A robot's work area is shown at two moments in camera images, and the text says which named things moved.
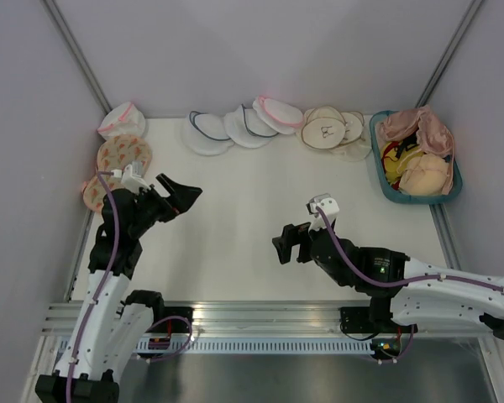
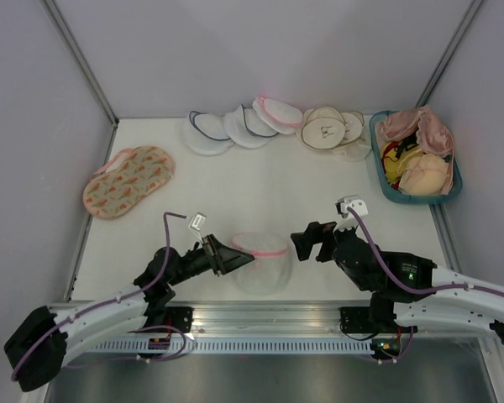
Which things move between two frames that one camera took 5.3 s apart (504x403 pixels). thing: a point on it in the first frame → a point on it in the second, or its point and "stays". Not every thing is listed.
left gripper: x=181 y=199 → x=227 y=258
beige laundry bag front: x=323 y=128 stays
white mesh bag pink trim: x=124 y=118 → x=270 y=271
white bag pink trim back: x=277 y=115 stays
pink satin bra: x=433 y=135 stays
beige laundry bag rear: x=354 y=148 stays
